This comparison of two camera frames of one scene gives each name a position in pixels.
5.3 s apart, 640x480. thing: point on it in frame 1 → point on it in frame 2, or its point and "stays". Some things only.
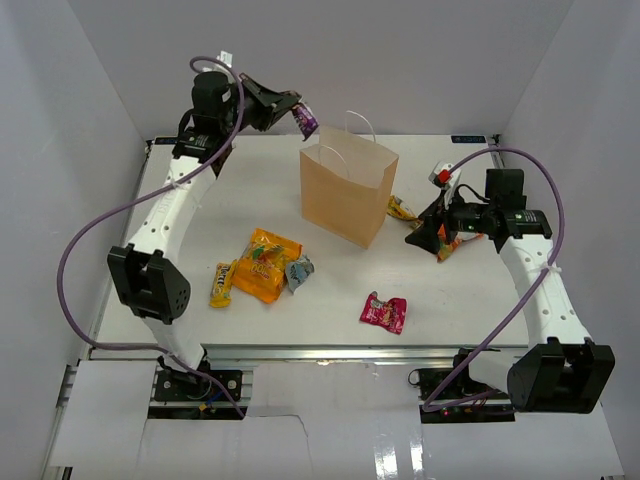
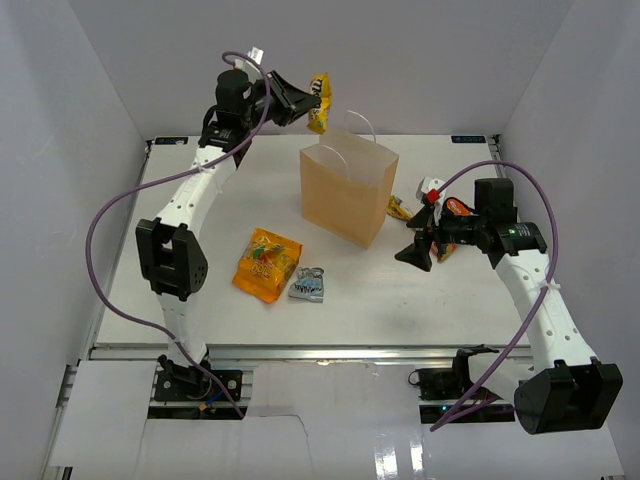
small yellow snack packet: [398, 207] stays
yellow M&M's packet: [223, 284] → [318, 119]
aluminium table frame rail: [72, 376] stays
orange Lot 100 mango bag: [260, 268] stays
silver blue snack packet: [298, 271] → [308, 285]
